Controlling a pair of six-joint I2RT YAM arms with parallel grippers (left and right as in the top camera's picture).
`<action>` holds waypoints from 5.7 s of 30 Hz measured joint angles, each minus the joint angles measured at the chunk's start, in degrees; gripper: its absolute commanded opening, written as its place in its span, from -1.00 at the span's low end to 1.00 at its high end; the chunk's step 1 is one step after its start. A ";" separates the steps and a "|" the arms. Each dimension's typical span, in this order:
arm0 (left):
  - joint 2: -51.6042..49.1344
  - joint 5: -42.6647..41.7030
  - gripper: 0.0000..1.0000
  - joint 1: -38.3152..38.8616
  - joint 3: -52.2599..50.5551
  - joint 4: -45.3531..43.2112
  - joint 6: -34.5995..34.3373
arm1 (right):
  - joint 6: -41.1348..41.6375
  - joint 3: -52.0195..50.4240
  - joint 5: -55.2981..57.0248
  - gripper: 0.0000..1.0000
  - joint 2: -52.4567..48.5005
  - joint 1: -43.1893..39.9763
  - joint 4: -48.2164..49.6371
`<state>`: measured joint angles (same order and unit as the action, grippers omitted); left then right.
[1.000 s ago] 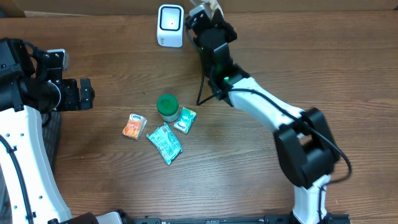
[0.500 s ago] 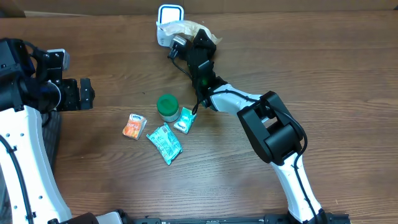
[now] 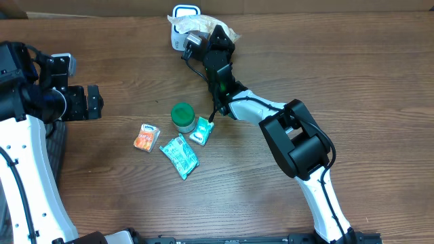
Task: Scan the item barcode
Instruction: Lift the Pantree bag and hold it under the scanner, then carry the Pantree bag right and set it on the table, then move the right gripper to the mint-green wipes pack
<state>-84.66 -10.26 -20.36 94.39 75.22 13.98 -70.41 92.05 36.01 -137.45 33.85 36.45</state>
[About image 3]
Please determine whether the grey mesh basket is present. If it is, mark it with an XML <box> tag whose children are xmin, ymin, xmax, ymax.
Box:
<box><xmin>45</xmin><ymin>121</ymin><xmax>67</xmax><ymax>186</ymax></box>

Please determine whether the white barcode scanner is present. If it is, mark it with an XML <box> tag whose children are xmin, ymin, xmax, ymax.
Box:
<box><xmin>171</xmin><ymin>4</ymin><xmax>201</xmax><ymax>52</ymax></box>

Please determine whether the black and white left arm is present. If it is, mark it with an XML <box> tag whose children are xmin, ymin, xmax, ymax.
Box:
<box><xmin>1</xmin><ymin>41</ymin><xmax>138</xmax><ymax>244</ymax></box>

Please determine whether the brown snack bag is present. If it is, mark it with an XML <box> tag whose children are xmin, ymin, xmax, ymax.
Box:
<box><xmin>167</xmin><ymin>15</ymin><xmax>241</xmax><ymax>43</ymax></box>

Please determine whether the green lid jar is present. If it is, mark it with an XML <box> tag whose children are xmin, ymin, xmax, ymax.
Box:
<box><xmin>170</xmin><ymin>102</ymin><xmax>196</xmax><ymax>133</ymax></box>

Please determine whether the mint green wipes packet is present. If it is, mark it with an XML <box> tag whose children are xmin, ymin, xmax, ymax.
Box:
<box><xmin>159</xmin><ymin>134</ymin><xmax>199</xmax><ymax>180</ymax></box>

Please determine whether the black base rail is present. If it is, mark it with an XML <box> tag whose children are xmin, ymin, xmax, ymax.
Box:
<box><xmin>128</xmin><ymin>233</ymin><xmax>384</xmax><ymax>244</ymax></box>

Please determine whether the teal candy packet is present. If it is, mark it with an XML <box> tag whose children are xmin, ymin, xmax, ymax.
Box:
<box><xmin>189</xmin><ymin>117</ymin><xmax>214</xmax><ymax>146</ymax></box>

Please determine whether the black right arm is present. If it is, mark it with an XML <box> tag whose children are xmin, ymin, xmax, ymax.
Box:
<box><xmin>201</xmin><ymin>25</ymin><xmax>357</xmax><ymax>243</ymax></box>

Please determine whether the orange tissue packet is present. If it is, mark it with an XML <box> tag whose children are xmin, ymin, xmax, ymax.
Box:
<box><xmin>133</xmin><ymin>123</ymin><xmax>160</xmax><ymax>153</ymax></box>

